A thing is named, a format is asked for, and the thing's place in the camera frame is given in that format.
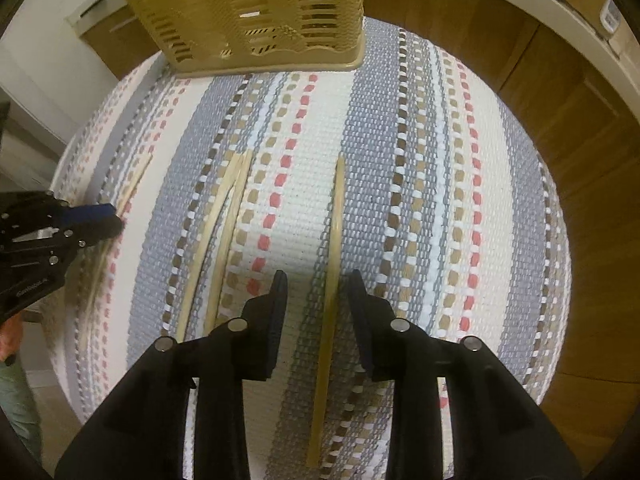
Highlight person's green trousers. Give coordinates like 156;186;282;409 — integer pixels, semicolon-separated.
0;359;43;463

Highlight person's left hand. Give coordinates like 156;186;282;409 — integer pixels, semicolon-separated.
0;316;25;367

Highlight striped woven tablecloth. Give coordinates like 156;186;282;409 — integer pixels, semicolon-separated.
50;17;573;480

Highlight yellow slotted utensil basket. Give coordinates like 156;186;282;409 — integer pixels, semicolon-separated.
109;0;369;79

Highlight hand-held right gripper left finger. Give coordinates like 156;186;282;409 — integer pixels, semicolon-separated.
55;270;290;480

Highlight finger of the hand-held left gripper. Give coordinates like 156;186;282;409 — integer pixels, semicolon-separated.
69;216;125;250
57;202;115;226

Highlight wooden chopstick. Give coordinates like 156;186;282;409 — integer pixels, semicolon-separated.
176;151;243;343
75;152;154;356
202;150;255;336
306;155;347;470

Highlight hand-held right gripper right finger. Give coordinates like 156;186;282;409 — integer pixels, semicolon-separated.
347;269;583;480

